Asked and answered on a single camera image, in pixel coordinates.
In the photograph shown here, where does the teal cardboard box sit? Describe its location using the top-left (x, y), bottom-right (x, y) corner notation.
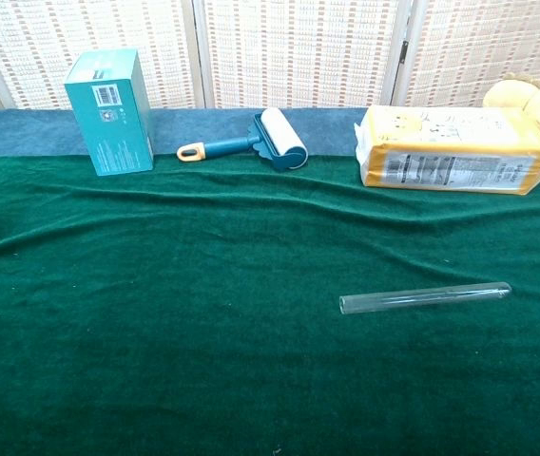
top-left (64, 47), bottom-right (156, 178)

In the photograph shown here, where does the dark green velvet cloth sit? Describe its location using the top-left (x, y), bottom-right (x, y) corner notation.
top-left (0, 152), bottom-right (540, 456)

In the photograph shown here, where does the teal lint roller orange handle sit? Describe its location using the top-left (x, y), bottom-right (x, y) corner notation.
top-left (176, 106), bottom-right (309, 172)

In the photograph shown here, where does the woven folding screen panel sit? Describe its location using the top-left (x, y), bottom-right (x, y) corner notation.
top-left (0, 0), bottom-right (206, 111)
top-left (392, 0), bottom-right (540, 108)
top-left (192, 0), bottom-right (413, 110)

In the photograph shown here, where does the yellow cat tissue pack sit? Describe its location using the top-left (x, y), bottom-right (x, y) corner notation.
top-left (354, 104), bottom-right (540, 196)

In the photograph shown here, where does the blue table cloth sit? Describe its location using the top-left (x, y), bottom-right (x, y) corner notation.
top-left (0, 106), bottom-right (371, 158)

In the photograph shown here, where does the clear glass test tube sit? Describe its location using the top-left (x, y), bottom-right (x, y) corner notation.
top-left (338, 281), bottom-right (512, 315)

